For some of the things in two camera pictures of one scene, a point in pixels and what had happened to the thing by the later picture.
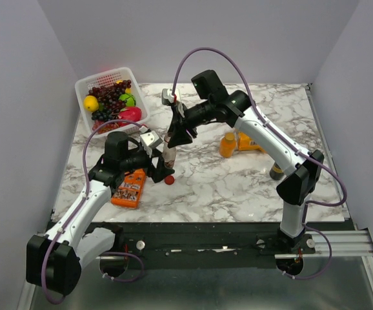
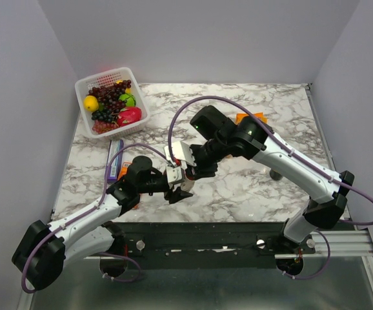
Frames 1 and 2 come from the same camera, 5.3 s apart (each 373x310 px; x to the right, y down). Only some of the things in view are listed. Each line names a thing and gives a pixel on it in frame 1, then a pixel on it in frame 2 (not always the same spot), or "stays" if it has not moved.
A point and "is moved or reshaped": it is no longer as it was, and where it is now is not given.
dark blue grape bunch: (104, 115) stays
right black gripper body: (194, 117) -> (206, 157)
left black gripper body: (136, 160) -> (155, 185)
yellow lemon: (90, 103) stays
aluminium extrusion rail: (344, 243) stays
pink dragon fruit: (131, 113) stays
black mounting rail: (211, 245) stays
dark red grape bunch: (108, 94) stays
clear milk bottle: (169, 154) is moved or reshaped
